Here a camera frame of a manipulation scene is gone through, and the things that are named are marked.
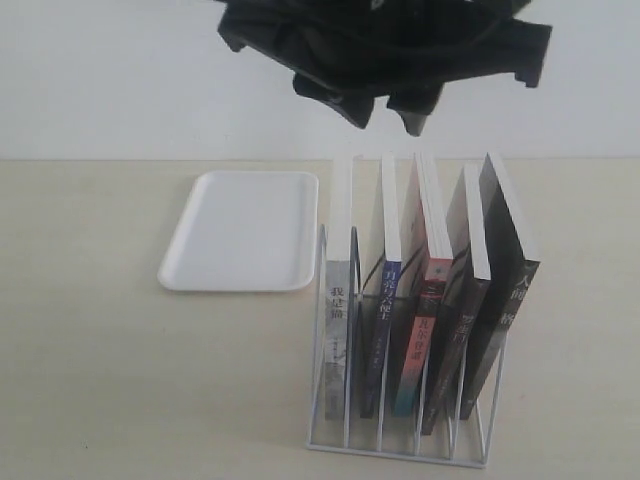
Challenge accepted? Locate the dark spine thin book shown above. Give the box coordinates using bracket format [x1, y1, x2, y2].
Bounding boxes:
[421, 164, 492, 435]

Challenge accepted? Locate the white wire book rack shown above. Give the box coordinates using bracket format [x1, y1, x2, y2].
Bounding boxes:
[306, 225, 507, 469]

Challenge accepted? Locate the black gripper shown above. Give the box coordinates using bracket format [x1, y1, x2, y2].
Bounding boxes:
[217, 1, 553, 136]

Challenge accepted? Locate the blue spine book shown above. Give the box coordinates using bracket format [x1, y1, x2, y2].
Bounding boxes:
[360, 154, 402, 419]

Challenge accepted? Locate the red spine book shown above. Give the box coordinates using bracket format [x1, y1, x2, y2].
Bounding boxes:
[392, 156, 453, 417]

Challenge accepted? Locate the white plastic tray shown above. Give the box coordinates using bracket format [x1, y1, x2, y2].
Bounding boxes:
[157, 170, 319, 292]

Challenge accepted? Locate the grey spine book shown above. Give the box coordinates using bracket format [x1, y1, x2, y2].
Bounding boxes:
[324, 158, 354, 420]

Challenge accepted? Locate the black cover book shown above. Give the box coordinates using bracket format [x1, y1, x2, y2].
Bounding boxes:
[460, 153, 541, 420]

